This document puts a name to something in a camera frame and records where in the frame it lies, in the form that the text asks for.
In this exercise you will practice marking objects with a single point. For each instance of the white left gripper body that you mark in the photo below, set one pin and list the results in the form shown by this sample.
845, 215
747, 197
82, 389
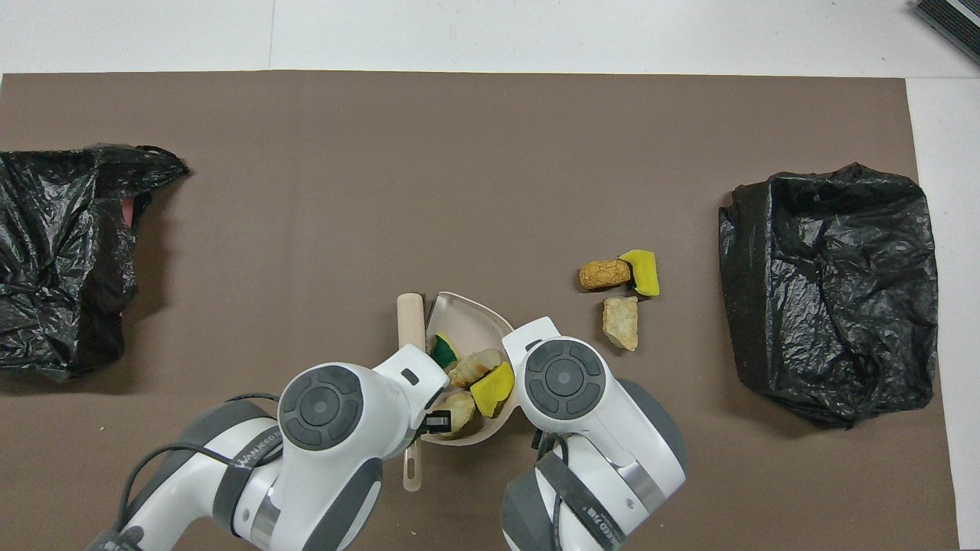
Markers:
419, 363

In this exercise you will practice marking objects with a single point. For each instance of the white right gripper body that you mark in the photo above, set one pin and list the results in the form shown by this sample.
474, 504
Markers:
528, 335

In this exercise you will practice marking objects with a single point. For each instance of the cream foam chunk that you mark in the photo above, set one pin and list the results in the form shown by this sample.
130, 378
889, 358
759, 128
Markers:
621, 321
462, 412
475, 367

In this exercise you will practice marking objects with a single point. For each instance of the green and yellow sponge piece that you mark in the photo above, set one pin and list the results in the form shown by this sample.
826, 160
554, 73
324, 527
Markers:
444, 352

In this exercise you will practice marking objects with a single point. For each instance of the beige hand brush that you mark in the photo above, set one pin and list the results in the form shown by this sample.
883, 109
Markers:
410, 321

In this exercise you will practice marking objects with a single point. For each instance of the beige plastic dustpan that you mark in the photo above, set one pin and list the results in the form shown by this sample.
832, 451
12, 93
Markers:
467, 321

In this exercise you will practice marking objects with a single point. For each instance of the brown peanut shaped toy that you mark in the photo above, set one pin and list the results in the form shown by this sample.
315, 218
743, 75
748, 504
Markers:
603, 275

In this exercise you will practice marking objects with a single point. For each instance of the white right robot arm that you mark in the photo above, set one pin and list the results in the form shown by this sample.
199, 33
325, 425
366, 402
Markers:
612, 459

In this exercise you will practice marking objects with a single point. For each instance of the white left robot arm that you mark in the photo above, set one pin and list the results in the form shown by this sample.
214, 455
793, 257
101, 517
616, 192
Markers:
329, 474

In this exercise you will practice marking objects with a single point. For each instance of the black trash bag bin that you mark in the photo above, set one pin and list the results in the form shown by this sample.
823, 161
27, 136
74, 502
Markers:
46, 191
827, 229

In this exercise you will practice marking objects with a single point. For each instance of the pink plastic bin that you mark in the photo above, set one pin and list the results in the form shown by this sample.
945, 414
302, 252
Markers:
132, 213

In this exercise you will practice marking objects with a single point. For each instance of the brown paper table mat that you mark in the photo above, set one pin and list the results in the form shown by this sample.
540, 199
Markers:
490, 115

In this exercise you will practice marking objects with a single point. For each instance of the dark ribbed object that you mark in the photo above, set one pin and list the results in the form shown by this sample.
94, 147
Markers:
953, 19

